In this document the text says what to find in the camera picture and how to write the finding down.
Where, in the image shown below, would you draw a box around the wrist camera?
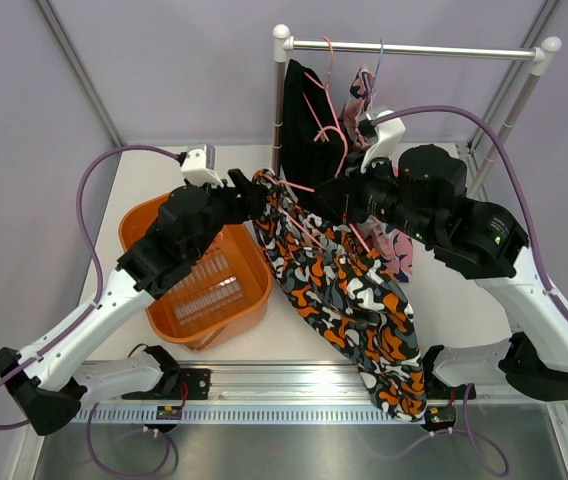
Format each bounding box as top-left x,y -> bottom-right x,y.
180,143 -> 224,187
356,106 -> 406,173

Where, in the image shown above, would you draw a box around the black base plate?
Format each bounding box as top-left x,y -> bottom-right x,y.
425,384 -> 468,401
156,367 -> 211,400

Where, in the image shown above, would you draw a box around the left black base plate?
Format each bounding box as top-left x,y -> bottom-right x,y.
156,367 -> 211,400

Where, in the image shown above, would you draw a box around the metal clothes rack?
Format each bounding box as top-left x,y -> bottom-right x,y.
272,24 -> 562,197

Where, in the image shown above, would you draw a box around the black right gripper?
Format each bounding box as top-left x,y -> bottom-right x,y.
315,146 -> 437,246

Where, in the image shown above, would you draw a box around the black shorts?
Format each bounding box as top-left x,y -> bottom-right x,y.
280,60 -> 349,188

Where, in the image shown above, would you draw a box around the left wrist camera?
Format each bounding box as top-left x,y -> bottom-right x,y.
180,143 -> 224,187

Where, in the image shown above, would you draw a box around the pink hanger of camouflage shorts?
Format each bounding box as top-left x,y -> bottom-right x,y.
263,124 -> 373,256

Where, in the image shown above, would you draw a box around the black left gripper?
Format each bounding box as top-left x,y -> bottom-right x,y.
188,169 -> 267,262

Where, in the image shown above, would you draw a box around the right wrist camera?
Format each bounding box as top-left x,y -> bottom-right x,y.
356,106 -> 406,173

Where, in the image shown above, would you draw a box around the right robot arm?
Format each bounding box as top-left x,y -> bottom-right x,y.
314,144 -> 568,402

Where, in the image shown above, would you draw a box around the pink patterned shorts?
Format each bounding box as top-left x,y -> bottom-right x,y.
339,65 -> 414,283

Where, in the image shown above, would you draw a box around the white slotted cable duct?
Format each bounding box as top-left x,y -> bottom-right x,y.
73,403 -> 395,425

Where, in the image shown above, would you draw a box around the orange plastic basket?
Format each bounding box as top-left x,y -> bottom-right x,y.
119,192 -> 273,350

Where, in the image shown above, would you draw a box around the pink hanger of black shorts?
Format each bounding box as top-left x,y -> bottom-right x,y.
301,35 -> 340,141

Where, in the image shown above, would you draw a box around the orange camouflage shorts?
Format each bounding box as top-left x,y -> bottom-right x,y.
252,169 -> 427,422

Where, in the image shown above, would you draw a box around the aluminium mounting rail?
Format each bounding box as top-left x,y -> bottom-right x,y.
28,363 -> 568,407

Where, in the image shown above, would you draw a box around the blue hanger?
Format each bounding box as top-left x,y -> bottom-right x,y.
368,38 -> 384,109

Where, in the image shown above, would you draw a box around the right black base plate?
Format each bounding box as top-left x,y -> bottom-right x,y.
425,384 -> 468,401

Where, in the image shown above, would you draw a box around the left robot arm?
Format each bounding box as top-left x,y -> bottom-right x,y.
0,169 -> 272,436

